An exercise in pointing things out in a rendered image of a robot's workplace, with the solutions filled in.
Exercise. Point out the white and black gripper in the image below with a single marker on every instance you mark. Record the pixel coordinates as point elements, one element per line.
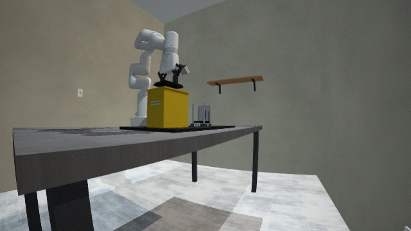
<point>170,64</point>

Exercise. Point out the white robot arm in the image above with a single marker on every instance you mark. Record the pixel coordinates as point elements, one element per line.
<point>149,41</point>

